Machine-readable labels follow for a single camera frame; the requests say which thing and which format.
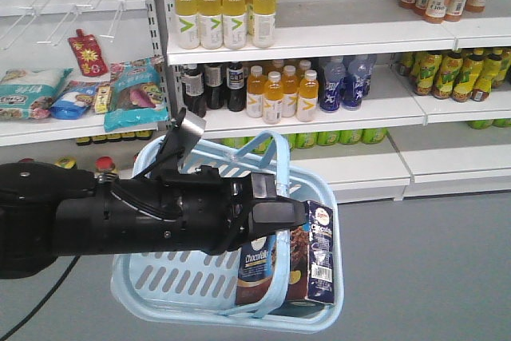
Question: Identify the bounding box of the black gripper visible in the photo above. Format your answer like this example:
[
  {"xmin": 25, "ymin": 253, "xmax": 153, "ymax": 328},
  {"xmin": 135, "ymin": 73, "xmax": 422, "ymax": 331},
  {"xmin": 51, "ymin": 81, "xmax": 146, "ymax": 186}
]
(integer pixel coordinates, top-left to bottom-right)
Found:
[{"xmin": 95, "ymin": 166, "xmax": 307, "ymax": 255}]

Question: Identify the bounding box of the light blue plastic basket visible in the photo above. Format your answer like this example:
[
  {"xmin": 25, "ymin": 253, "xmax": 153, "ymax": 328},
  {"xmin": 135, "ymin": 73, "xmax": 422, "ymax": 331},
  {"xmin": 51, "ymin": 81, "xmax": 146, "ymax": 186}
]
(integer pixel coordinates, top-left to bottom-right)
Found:
[{"xmin": 110, "ymin": 131, "xmax": 344, "ymax": 334}]

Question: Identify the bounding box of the dark blue cookie box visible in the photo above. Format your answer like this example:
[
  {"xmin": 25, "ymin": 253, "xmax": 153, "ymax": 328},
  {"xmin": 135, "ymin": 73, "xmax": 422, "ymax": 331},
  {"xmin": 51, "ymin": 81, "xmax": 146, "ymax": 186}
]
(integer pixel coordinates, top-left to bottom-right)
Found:
[{"xmin": 235, "ymin": 200, "xmax": 335, "ymax": 311}]

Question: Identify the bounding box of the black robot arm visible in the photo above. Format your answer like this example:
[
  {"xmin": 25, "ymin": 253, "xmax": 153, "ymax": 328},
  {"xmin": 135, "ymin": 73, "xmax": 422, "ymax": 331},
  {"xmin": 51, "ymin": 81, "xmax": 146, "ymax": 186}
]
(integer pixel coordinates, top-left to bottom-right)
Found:
[{"xmin": 1, "ymin": 162, "xmax": 306, "ymax": 279}]

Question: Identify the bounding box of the white supermarket shelving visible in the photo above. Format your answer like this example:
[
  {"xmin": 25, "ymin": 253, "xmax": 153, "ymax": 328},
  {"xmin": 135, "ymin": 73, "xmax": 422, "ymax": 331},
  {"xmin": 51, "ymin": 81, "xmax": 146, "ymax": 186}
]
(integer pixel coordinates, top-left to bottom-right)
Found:
[{"xmin": 1, "ymin": 0, "xmax": 510, "ymax": 202}]

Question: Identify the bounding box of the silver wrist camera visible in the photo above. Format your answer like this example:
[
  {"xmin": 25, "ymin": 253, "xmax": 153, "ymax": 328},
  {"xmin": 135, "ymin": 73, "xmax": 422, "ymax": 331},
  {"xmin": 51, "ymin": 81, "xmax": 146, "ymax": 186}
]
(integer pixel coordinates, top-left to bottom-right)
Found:
[{"xmin": 158, "ymin": 107, "xmax": 206, "ymax": 169}]

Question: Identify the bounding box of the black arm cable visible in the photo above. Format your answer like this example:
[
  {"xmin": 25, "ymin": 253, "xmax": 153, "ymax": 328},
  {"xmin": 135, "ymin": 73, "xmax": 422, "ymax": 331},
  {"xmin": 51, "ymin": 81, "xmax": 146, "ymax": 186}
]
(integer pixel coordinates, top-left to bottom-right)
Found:
[{"xmin": 0, "ymin": 256, "xmax": 81, "ymax": 340}]

